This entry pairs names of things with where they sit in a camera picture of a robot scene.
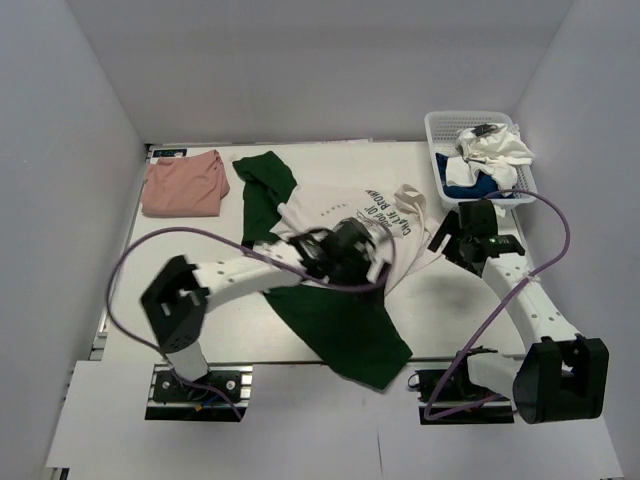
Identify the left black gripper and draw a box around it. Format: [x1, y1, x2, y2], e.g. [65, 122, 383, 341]
[326, 250, 391, 309]

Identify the blue t shirt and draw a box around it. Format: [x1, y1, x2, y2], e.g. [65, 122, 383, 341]
[435, 153, 518, 199]

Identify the white and green t shirt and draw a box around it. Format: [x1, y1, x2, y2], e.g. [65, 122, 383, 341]
[233, 152, 439, 390]

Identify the plain white t shirt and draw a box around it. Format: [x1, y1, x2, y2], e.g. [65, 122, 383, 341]
[455, 123, 534, 169]

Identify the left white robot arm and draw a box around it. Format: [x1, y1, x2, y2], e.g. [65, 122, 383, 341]
[140, 218, 395, 399]

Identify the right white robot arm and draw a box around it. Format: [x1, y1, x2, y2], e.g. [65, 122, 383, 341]
[427, 200, 609, 424]

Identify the folded pink t shirt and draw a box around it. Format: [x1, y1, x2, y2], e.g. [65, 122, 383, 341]
[140, 150, 230, 218]

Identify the black label sticker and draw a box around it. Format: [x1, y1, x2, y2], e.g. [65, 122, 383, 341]
[152, 148, 188, 158]

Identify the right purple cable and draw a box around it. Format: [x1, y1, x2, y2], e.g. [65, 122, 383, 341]
[423, 188, 572, 422]

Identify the purple cable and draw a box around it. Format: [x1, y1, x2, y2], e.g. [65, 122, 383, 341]
[105, 227, 396, 421]
[423, 188, 572, 422]

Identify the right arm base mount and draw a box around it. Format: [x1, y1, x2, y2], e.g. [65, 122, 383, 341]
[407, 368, 515, 426]

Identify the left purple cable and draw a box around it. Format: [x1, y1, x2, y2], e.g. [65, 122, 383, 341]
[105, 227, 396, 421]

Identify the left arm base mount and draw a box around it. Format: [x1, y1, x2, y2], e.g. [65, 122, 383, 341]
[145, 364, 253, 423]

